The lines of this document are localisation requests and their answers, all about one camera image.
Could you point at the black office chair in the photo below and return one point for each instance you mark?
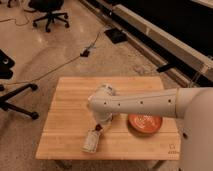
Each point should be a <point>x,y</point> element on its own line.
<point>51,10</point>

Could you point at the wooden table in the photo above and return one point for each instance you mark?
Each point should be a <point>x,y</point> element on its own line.
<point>69,120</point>

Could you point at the orange plate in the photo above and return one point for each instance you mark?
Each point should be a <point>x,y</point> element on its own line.
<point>144,123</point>

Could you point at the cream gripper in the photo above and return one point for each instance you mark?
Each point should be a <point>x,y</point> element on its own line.
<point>105,127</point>

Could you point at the long grey rail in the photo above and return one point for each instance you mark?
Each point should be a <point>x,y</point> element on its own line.
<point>179,32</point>

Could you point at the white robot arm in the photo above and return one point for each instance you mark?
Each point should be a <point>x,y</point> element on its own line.
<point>193,105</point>

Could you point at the black floor box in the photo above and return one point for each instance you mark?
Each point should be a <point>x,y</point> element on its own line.
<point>115,35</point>

